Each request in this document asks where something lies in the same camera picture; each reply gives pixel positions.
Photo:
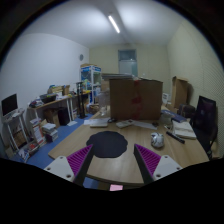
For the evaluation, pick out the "tall cardboard box by wall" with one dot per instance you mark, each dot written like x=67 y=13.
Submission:
x=179 y=91

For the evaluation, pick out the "white paper sheet on table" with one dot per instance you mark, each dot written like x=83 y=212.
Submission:
x=99 y=123

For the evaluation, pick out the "white side desk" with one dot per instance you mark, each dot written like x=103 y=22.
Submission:
x=67 y=100

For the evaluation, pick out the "white grey computer mouse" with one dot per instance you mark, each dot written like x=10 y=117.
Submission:
x=157 y=140

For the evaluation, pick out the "black marker pen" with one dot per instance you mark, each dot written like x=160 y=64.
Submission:
x=175 y=137

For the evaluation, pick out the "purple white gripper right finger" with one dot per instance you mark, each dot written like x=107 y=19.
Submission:
x=153 y=166

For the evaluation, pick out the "black office chair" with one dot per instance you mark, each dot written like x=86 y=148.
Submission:
x=204 y=124

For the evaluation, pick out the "black computer monitor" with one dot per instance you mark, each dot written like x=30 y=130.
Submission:
x=9 y=104

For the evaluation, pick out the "stack of books on floor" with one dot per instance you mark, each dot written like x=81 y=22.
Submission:
x=50 y=131

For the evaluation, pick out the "large brown cardboard box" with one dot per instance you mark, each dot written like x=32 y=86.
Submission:
x=135 y=99

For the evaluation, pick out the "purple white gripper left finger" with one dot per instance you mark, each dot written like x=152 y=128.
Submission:
x=74 y=167

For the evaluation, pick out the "white remote control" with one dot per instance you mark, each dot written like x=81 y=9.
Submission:
x=124 y=124

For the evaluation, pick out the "blue white shelf cabinet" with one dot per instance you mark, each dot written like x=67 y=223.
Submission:
x=91 y=77

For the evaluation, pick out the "ceiling fluorescent light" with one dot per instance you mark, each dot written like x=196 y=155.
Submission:
x=114 y=24

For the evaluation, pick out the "pink sticky note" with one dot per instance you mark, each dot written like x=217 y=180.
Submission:
x=114 y=187

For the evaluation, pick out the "door with window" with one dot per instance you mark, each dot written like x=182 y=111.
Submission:
x=128 y=62

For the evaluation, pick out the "black round mouse pad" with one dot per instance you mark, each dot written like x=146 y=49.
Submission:
x=108 y=144

